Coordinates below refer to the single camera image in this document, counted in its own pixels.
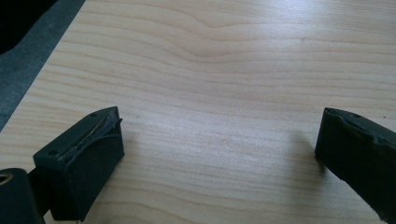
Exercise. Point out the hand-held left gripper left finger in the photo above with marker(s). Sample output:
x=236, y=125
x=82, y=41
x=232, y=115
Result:
x=81, y=161

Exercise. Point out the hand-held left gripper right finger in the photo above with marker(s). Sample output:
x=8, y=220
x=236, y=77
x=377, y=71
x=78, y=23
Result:
x=358, y=152

